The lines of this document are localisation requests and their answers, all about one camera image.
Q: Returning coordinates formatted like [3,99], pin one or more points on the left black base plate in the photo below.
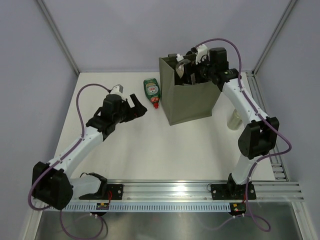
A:
[110,192]

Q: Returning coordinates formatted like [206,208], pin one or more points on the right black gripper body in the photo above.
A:
[204,71]

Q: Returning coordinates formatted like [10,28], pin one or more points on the aluminium mounting rail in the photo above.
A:
[180,190]

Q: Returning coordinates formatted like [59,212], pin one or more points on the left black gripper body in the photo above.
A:
[126,112]

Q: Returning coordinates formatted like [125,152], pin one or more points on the white slotted cable duct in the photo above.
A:
[149,207]

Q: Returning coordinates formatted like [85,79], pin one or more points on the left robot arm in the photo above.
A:
[52,182]

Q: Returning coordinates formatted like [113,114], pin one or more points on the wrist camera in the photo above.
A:
[201,53]
[117,90]

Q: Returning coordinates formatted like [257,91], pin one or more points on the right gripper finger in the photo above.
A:
[192,55]
[189,74]

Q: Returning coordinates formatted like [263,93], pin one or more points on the green canvas bag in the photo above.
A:
[183,103]

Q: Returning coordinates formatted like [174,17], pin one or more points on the clear soap bottle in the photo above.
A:
[180,66]

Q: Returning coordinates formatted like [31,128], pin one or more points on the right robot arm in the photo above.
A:
[259,134]

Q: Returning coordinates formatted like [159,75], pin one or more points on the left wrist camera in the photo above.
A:
[117,90]

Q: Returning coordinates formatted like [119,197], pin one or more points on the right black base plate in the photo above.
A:
[227,192]

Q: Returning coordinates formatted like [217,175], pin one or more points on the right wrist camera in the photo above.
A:
[201,53]

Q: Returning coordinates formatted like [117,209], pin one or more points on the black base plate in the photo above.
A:
[227,192]
[110,192]

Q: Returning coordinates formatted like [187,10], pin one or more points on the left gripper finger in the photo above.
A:
[138,112]
[135,101]

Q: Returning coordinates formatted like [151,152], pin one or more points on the green dish soap bottle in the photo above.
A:
[152,91]

